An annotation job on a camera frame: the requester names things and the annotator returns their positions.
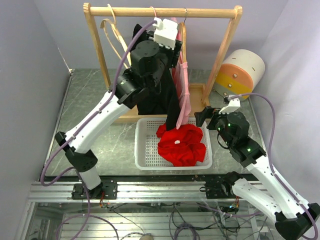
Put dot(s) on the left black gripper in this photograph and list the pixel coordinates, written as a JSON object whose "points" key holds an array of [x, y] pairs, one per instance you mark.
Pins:
{"points": [[173, 54]]}

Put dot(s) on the wooden hanger metal hook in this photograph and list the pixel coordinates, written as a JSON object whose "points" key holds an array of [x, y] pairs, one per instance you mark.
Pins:
{"points": [[183, 35]]}

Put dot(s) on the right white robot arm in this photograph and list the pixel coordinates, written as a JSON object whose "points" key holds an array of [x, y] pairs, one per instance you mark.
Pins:
{"points": [[291, 213]]}

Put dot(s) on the wooden clothes rack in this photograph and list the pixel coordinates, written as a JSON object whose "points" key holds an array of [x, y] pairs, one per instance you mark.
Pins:
{"points": [[199, 92]]}

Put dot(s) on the aluminium mounting rail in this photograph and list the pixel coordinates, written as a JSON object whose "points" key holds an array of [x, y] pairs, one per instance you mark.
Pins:
{"points": [[132, 192]]}

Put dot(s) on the round pastel drawer cabinet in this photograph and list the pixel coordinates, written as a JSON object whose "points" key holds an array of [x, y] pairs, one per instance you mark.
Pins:
{"points": [[239, 73]]}

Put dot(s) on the red t shirt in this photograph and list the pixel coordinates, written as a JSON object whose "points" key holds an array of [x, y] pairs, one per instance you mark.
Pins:
{"points": [[182, 147]]}

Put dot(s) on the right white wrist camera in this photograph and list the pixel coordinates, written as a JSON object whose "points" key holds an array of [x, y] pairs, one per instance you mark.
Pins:
{"points": [[233, 103]]}

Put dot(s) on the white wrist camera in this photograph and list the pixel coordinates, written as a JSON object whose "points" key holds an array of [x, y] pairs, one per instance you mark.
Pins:
{"points": [[165, 32], [233, 103]]}

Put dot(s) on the black printed t shirt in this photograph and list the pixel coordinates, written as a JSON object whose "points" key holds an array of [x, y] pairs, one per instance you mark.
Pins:
{"points": [[162, 98]]}

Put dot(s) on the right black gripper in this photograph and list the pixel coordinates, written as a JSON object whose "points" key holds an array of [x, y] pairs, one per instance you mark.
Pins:
{"points": [[207, 113]]}

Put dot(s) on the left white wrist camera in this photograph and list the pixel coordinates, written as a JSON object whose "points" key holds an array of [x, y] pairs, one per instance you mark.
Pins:
{"points": [[165, 32]]}

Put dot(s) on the white plastic basket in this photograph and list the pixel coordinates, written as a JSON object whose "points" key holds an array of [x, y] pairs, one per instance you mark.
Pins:
{"points": [[145, 147]]}

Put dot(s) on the pink t shirt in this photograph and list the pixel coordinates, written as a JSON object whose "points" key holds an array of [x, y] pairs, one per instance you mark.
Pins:
{"points": [[181, 81]]}

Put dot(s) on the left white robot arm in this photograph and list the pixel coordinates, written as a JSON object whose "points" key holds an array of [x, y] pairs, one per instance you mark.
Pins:
{"points": [[125, 95]]}

